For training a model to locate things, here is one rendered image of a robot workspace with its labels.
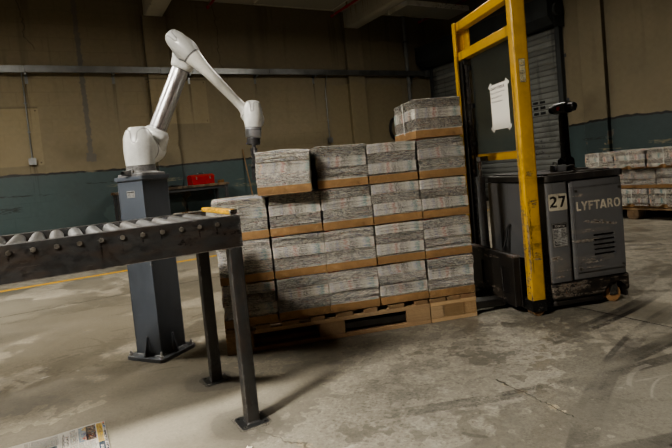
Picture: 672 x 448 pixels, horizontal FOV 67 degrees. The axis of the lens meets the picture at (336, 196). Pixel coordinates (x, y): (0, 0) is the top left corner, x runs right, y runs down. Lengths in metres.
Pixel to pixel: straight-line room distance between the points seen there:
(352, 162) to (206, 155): 6.87
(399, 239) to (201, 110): 7.11
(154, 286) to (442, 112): 1.86
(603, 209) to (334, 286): 1.63
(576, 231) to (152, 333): 2.45
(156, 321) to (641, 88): 7.69
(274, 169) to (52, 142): 6.84
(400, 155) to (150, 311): 1.62
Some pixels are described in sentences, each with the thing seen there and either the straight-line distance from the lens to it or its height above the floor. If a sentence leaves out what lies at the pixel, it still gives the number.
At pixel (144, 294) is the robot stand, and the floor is 0.36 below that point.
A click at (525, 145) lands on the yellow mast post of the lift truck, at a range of 2.99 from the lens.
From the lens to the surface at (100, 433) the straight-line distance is 2.34.
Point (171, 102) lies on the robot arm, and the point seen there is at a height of 1.41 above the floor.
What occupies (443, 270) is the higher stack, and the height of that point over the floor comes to 0.29.
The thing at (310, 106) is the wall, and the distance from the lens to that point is 10.39.
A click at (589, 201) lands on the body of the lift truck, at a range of 3.27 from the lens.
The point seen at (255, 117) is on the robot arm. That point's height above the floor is 1.26.
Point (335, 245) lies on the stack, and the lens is 2.80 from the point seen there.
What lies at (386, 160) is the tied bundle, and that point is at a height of 0.96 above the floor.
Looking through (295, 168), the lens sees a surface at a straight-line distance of 2.66.
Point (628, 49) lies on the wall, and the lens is 9.12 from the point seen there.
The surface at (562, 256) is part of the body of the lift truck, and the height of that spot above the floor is 0.31.
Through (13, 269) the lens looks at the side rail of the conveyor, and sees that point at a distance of 1.85.
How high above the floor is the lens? 0.94
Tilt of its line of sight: 3 degrees down
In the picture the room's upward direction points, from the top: 5 degrees counter-clockwise
